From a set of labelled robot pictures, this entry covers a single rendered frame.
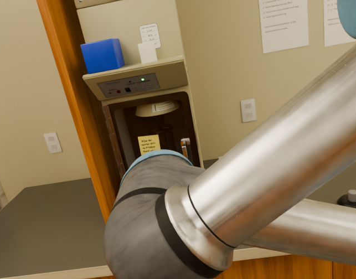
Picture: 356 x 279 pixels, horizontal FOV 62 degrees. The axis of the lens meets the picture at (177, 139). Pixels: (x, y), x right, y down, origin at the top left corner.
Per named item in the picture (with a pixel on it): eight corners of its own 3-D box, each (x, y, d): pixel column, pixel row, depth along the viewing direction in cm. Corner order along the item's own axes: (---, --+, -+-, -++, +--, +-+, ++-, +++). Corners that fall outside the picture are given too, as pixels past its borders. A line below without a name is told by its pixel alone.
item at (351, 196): (331, 203, 102) (331, 186, 100) (360, 199, 101) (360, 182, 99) (345, 218, 93) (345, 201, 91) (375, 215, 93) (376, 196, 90)
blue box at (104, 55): (97, 70, 102) (89, 43, 99) (125, 65, 101) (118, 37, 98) (87, 74, 92) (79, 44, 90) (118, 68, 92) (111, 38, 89)
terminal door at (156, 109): (129, 201, 119) (103, 104, 106) (205, 190, 116) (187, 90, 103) (129, 201, 119) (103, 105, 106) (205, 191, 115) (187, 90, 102)
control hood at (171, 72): (99, 99, 106) (92, 71, 103) (189, 83, 103) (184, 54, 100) (89, 107, 95) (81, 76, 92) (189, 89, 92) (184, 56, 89)
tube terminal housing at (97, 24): (139, 182, 145) (97, 14, 120) (205, 172, 142) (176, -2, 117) (130, 211, 121) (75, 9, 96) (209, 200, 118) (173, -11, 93)
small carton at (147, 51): (142, 62, 98) (138, 44, 96) (156, 60, 98) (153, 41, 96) (142, 63, 93) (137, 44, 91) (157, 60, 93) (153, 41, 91)
